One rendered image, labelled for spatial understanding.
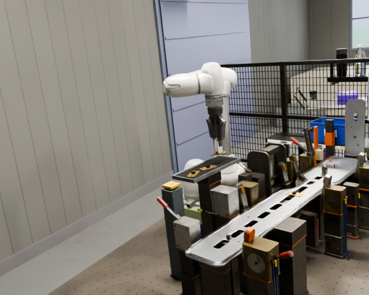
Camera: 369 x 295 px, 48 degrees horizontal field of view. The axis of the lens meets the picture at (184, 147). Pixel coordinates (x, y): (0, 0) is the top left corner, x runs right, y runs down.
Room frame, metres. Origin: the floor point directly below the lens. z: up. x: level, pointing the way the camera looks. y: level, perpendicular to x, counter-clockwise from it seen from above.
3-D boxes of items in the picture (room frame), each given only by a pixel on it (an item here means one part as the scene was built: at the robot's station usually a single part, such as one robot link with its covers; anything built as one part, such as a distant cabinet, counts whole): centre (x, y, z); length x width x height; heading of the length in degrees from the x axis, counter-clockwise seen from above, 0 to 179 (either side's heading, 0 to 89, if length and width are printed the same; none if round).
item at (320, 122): (2.63, -1.01, 1.10); 0.30 x 0.17 x 0.13; 41
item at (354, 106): (2.38, -1.02, 1.17); 0.12 x 0.01 x 0.34; 46
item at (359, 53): (2.73, -1.20, 1.53); 0.07 x 0.07 x 0.20
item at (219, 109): (2.02, -0.17, 1.40); 0.08 x 0.07 x 0.09; 35
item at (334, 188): (1.77, -0.68, 0.87); 0.12 x 0.07 x 0.35; 46
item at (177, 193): (1.74, 0.08, 0.92); 0.08 x 0.08 x 0.44; 46
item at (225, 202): (1.75, -0.15, 0.90); 0.13 x 0.08 x 0.41; 46
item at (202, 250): (1.84, -0.50, 1.00); 1.38 x 0.22 x 0.02; 136
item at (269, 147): (2.08, -0.43, 0.95); 0.18 x 0.13 x 0.49; 136
